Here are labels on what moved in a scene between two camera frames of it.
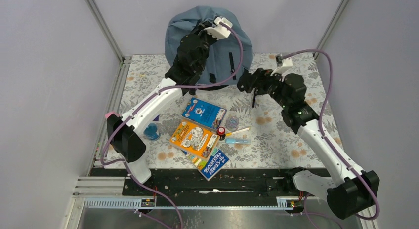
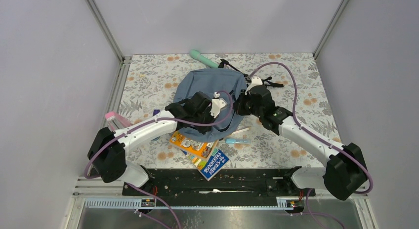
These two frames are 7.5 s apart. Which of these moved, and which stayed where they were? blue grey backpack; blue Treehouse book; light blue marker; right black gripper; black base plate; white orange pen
Moved: right black gripper; blue grey backpack
Stayed: blue Treehouse book; white orange pen; light blue marker; black base plate
